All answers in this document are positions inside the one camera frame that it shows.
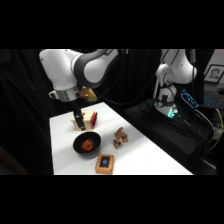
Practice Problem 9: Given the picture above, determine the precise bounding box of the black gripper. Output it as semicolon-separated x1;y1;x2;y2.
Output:
71;99;88;132

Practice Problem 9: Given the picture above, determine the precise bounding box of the red orange-spotted ball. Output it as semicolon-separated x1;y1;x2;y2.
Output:
82;139;95;152

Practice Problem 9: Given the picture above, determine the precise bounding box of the black bowl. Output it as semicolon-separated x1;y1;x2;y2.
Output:
72;131;103;156

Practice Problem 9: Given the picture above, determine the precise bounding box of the wooden box with red side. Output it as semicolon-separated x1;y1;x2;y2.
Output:
70;110;99;131

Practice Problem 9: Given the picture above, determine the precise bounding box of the wooden animal toy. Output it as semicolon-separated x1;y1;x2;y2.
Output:
112;126;130;150

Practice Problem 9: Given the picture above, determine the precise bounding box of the wooden block with blue dot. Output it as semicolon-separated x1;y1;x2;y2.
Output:
94;153;115;175

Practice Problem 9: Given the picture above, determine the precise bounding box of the black curtain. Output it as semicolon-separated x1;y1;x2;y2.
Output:
0;49;162;175

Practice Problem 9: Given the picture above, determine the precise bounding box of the black robot stand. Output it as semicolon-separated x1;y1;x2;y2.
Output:
120;98;215;175

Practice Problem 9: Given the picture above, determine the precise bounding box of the blue-lit keyboard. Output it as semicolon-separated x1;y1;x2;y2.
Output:
180;88;200;110

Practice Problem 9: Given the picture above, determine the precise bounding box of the framed portrait picture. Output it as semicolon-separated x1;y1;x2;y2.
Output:
203;64;224;84

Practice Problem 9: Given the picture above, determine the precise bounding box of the yellowish wrist camera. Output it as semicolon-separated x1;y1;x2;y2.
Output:
79;86;98;102

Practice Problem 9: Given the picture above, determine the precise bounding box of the yellow cable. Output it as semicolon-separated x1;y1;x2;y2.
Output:
209;107;224;152

